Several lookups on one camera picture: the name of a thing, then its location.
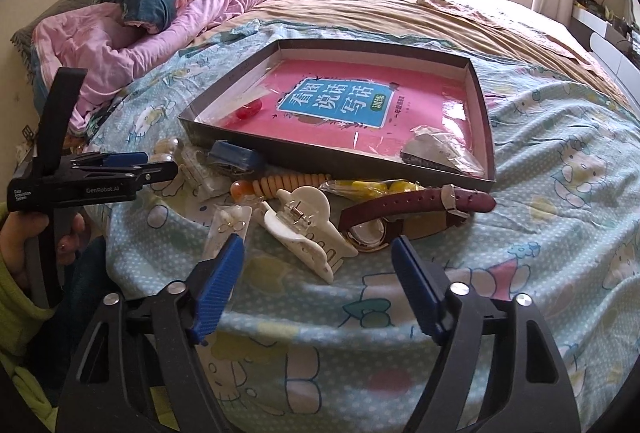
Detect cartoon print blue blanket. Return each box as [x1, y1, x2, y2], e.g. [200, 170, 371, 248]
[65, 20, 640, 433]

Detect maroon strap wristwatch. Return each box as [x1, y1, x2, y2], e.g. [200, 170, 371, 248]
[340, 185, 497, 254]

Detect person's left forearm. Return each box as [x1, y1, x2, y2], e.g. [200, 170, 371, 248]
[0, 258, 66, 414]

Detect clear bag with grey item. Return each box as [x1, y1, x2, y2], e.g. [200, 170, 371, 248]
[400, 125, 484, 176]

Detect dark blue garment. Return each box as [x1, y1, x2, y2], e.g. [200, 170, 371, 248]
[62, 235, 108, 364]

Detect white dresser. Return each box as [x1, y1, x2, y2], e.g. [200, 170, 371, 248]
[570, 0, 640, 104]

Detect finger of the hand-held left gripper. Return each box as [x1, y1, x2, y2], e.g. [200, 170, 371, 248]
[70, 152, 149, 170]
[80, 161, 179, 188]

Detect tan bedsheet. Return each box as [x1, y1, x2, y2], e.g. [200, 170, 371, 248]
[192, 0, 621, 104]

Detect pink book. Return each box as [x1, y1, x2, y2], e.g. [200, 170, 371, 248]
[220, 58, 476, 174]

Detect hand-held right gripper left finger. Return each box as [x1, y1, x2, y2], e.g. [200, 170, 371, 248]
[55, 234, 246, 433]

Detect bagged yellow hoop earrings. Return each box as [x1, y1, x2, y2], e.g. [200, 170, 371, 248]
[320, 178, 426, 202]

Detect shallow grey cardboard box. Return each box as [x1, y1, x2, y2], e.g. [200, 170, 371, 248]
[178, 39, 497, 194]

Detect pink quilt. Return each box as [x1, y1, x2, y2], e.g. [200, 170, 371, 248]
[32, 0, 293, 134]

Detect small earrings in clear bag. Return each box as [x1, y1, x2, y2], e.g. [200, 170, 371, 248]
[204, 205, 253, 260]

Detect red bead ornament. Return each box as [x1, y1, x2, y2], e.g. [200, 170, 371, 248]
[235, 102, 264, 122]

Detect person's left hand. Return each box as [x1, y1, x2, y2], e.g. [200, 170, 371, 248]
[0, 210, 86, 286]

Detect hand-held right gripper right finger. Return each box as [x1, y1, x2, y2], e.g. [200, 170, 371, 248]
[391, 235, 583, 433]

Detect bagged pearl earrings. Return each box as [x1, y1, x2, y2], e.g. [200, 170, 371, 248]
[155, 138, 232, 202]

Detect white hair claw clip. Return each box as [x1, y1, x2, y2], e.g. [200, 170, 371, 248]
[252, 187, 360, 284]

